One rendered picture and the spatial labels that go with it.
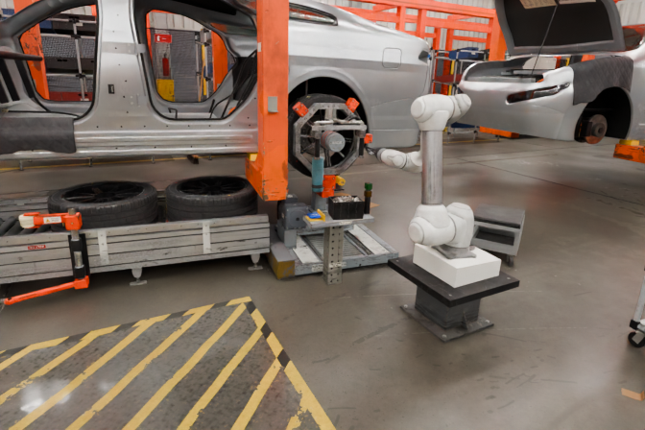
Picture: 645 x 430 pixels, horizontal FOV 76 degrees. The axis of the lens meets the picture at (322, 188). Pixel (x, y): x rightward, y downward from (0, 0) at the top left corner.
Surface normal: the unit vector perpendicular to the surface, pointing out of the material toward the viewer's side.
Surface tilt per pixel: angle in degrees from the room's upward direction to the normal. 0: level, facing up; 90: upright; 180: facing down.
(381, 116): 90
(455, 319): 90
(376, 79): 90
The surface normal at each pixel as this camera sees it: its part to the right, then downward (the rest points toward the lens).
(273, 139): 0.34, 0.25
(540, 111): -0.50, 0.22
